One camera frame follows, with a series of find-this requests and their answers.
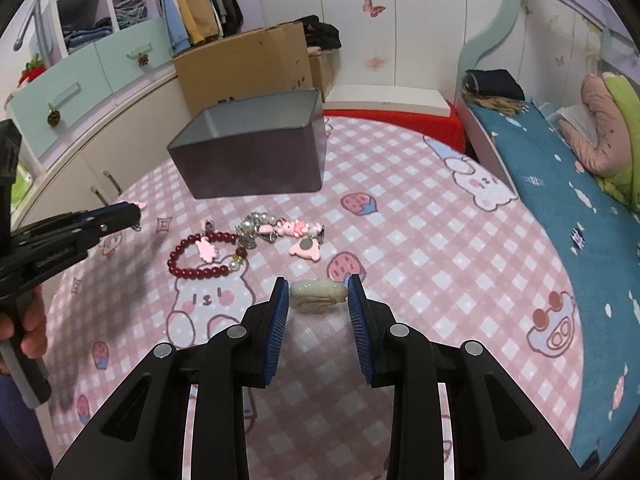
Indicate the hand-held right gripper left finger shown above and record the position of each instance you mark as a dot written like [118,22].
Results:
[276,332]

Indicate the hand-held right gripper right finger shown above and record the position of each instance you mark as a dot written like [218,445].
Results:
[358,332]

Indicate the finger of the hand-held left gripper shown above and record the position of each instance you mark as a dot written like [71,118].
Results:
[35,272]
[117,215]

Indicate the grey metal tin box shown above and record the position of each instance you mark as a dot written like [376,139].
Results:
[255,165]

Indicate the person's left hand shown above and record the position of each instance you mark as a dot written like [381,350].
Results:
[34,327]

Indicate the green bag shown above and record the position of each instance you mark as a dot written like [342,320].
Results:
[22,185]

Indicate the pine cone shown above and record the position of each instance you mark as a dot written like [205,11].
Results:
[53,118]
[144,59]

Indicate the white low cabinet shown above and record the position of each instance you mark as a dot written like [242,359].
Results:
[100,145]

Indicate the wide mint drawer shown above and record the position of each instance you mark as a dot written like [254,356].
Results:
[55,87]

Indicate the red plush toy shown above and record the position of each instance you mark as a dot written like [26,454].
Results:
[31,71]

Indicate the pink bear hair clip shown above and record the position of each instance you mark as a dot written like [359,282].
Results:
[306,249]

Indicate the pink checked tablecloth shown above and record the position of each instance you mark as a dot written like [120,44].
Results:
[410,260]

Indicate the pink winged charm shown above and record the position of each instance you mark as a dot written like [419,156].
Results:
[206,249]

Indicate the folded dark jeans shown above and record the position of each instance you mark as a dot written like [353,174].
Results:
[87,34]

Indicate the grey metal handrail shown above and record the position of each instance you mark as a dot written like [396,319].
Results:
[35,7]

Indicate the person's blue clothing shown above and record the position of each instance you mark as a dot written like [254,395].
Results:
[17,435]

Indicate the narrow mint drawer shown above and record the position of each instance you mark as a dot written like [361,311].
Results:
[132,45]

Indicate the folded light jeans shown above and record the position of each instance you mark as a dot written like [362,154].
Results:
[130,10]

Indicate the large cardboard box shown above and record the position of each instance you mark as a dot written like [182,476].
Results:
[240,67]

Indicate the hanging light blue shirt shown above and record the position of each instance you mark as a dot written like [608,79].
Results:
[172,15]

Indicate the red stool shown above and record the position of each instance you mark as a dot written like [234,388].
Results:
[400,122]

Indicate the hanging tan jacket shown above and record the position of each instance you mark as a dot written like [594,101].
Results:
[195,5]

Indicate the white board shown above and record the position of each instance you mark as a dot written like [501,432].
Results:
[385,99]

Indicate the small cardboard box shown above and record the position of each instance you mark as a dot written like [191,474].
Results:
[320,75]

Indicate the black clothes pile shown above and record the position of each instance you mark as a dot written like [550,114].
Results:
[322,32]

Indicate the folded dark clothes stack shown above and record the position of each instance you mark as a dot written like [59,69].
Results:
[492,85]

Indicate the pink pillow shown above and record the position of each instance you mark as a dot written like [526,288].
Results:
[602,130]

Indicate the white panel wardrobe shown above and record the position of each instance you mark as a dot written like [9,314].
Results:
[415,20]

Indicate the pink butterfly sticker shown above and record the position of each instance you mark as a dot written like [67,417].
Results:
[374,7]

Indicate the small butterfly sticker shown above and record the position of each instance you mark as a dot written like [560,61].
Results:
[560,60]

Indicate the green blanket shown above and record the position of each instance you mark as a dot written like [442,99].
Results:
[625,110]

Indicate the mint bunk bed frame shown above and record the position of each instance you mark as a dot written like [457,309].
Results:
[487,25]

